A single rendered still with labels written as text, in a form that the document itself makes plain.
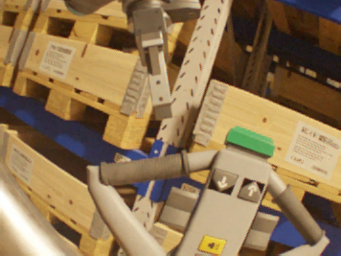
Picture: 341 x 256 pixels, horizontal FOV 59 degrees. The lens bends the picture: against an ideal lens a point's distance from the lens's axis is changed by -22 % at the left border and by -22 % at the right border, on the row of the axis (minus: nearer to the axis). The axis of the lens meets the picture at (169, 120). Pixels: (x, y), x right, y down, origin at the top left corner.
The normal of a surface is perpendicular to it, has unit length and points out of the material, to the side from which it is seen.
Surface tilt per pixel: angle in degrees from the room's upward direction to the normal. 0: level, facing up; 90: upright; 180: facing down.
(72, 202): 90
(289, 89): 90
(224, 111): 90
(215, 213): 74
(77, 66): 90
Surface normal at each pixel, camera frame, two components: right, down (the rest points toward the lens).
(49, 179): -0.39, -0.06
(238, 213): -0.03, -0.22
